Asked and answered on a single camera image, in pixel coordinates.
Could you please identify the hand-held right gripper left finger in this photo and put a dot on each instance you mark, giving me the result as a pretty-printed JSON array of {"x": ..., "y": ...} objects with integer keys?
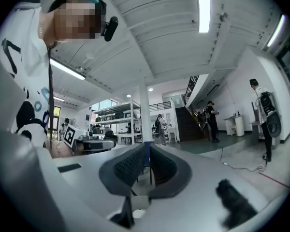
[{"x": 125, "y": 168}]

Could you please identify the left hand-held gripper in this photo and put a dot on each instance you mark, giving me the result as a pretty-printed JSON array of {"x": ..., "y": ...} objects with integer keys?
[{"x": 70, "y": 135}]

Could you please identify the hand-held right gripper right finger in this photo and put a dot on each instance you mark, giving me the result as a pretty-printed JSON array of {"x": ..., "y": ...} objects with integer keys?
[{"x": 169, "y": 173}]

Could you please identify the person's left forearm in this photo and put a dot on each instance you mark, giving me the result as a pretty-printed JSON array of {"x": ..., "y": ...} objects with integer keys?
[{"x": 66, "y": 151}]

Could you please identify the dark blue chair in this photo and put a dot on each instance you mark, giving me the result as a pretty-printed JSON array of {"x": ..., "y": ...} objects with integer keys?
[{"x": 147, "y": 153}]

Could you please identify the dark staircase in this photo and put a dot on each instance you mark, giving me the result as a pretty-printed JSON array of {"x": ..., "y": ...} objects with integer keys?
[{"x": 187, "y": 124}]

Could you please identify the white pillar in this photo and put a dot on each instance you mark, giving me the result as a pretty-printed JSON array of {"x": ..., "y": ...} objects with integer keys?
[{"x": 145, "y": 110}]

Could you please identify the long ceiling light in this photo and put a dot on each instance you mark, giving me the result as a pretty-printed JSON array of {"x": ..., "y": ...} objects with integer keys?
[
  {"x": 67, "y": 69},
  {"x": 58, "y": 99},
  {"x": 276, "y": 30},
  {"x": 204, "y": 8}
]

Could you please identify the black balcony railing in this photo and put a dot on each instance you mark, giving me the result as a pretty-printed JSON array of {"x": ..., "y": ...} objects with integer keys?
[{"x": 159, "y": 106}]

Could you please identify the white plastic stool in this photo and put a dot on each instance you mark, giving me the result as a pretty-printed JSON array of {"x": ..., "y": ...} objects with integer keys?
[{"x": 232, "y": 130}]

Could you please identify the white side table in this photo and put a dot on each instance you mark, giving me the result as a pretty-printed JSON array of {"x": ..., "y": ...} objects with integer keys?
[{"x": 229, "y": 120}]

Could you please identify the black stair railing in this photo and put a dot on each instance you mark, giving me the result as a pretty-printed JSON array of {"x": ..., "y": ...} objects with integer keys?
[{"x": 191, "y": 87}]

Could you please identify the grey cabinet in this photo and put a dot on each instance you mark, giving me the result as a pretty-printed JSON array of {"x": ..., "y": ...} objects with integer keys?
[{"x": 256, "y": 129}]

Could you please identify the red floor tape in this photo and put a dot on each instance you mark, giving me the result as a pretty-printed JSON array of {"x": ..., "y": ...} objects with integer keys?
[{"x": 275, "y": 180}]

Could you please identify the white printed t-shirt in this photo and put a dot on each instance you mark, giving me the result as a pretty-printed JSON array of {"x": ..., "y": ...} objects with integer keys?
[{"x": 26, "y": 57}]

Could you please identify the person's head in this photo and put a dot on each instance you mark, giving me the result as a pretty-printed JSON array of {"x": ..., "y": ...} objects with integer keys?
[{"x": 75, "y": 20}]

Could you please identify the ceiling smoke detector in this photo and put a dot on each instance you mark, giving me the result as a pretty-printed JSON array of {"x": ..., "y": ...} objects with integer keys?
[{"x": 223, "y": 15}]

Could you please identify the black head camera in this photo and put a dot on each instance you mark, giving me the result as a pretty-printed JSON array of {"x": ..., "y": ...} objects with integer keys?
[{"x": 111, "y": 29}]

